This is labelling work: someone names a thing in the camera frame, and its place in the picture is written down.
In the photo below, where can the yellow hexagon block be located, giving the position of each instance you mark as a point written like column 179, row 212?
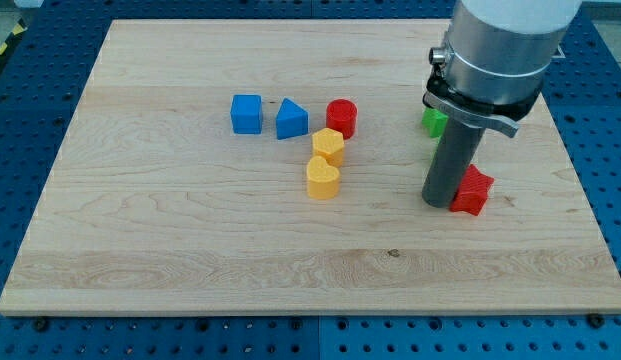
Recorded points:
column 329, row 144

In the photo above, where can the green block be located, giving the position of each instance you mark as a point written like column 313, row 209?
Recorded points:
column 434, row 122

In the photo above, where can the red star block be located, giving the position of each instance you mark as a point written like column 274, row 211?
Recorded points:
column 473, row 192

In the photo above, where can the yellow heart block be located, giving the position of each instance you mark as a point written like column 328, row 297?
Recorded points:
column 322, row 179

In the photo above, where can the blue triangle block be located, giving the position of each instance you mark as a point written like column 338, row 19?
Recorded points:
column 291, row 120

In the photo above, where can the blue cube block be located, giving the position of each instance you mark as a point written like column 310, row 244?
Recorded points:
column 246, row 114

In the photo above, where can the red cylinder block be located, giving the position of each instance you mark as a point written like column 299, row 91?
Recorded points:
column 341, row 115

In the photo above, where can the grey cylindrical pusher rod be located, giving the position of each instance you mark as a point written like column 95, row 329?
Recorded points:
column 453, row 155

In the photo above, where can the light wooden board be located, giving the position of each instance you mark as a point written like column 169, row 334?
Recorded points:
column 156, row 207

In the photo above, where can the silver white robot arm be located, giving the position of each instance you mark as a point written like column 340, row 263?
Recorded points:
column 488, row 70

